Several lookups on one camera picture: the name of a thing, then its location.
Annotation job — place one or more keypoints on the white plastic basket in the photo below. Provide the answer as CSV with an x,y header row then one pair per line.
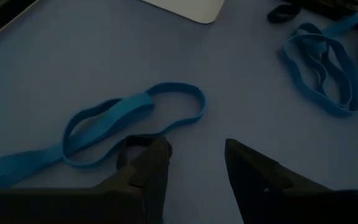
x,y
191,9

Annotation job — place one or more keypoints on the blue table mat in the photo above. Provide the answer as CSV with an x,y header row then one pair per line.
x,y
228,77

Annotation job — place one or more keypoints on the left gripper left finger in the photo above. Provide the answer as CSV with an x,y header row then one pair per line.
x,y
145,186

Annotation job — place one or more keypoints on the black rubber band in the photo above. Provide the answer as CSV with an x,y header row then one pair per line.
x,y
272,15

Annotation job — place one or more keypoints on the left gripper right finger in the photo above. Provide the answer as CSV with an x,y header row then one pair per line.
x,y
259,193

